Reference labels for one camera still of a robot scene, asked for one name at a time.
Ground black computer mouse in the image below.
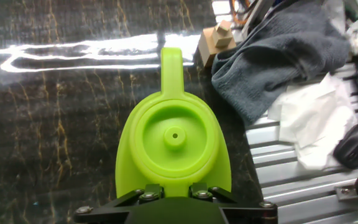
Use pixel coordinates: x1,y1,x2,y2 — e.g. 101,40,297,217
333,123,358,170

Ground dark marble-pattern board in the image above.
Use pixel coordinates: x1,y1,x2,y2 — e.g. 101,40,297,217
0,0,264,224

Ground wooden block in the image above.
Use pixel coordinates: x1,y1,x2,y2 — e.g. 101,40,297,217
197,20,237,68

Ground orange wire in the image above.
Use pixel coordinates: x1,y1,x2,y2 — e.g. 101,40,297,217
230,0,252,26

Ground lime green watering can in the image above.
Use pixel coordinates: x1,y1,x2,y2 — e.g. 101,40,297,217
114,47,232,198

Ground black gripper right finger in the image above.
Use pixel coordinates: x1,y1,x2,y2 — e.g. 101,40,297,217
190,182,278,224

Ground metal camera bracket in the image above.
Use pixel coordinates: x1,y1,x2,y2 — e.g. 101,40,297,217
334,182,358,203

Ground grey towel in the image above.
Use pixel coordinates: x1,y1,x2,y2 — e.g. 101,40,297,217
211,1,351,126

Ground white tissue paper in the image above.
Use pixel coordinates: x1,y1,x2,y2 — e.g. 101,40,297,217
267,73,358,171

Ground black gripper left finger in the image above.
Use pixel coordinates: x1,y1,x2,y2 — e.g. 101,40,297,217
73,183,165,224

